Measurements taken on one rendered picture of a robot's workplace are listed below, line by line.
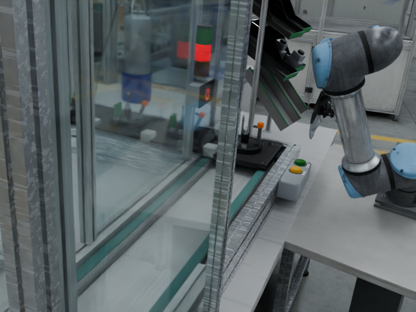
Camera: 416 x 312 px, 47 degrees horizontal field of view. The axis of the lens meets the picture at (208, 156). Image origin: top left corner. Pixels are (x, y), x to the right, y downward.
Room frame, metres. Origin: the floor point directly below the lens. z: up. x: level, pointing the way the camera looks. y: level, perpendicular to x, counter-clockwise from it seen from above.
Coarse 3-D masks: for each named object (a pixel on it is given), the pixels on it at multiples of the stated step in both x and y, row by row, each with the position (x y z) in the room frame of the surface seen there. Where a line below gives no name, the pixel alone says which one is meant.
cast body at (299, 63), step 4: (292, 52) 2.03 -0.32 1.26; (296, 52) 2.02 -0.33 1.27; (300, 52) 2.02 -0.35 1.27; (304, 52) 2.03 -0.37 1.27; (288, 56) 2.04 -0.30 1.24; (292, 56) 2.03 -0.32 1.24; (296, 56) 2.02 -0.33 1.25; (300, 56) 2.01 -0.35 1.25; (304, 56) 2.03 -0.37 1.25; (288, 60) 2.04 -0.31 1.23; (292, 60) 2.03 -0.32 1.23; (296, 60) 2.02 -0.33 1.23; (300, 60) 2.02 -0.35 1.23; (292, 64) 2.02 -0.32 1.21; (296, 64) 2.01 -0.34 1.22; (300, 64) 2.02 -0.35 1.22
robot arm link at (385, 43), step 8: (368, 32) 1.27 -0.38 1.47; (376, 32) 1.26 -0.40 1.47; (384, 32) 1.27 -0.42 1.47; (392, 32) 1.28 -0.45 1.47; (368, 40) 1.25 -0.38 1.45; (376, 40) 1.24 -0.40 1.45; (384, 40) 1.25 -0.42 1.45; (392, 40) 1.26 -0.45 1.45; (400, 40) 1.28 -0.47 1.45; (376, 48) 1.24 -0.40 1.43; (384, 48) 1.24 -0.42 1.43; (392, 48) 1.25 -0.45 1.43; (400, 48) 1.28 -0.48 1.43; (376, 56) 1.23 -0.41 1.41; (384, 56) 1.24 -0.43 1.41; (392, 56) 1.25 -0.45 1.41; (376, 64) 1.24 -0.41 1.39; (384, 64) 1.25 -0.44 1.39
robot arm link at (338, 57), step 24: (336, 48) 1.26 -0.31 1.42; (360, 48) 1.24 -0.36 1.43; (336, 72) 1.24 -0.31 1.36; (360, 72) 1.25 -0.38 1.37; (336, 96) 1.27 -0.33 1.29; (360, 96) 1.29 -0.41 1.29; (336, 120) 1.33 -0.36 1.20; (360, 120) 1.30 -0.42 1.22; (360, 144) 1.31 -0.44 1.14; (360, 168) 1.32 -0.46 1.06; (384, 168) 1.34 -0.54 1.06; (360, 192) 1.33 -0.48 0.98
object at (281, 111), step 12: (252, 72) 1.89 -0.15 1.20; (264, 72) 2.00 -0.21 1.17; (264, 84) 1.97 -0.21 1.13; (276, 84) 1.97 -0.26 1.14; (264, 96) 1.85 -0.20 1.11; (276, 96) 1.96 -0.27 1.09; (276, 108) 1.82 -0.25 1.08; (288, 108) 1.93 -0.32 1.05; (276, 120) 1.82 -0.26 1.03; (288, 120) 1.90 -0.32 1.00
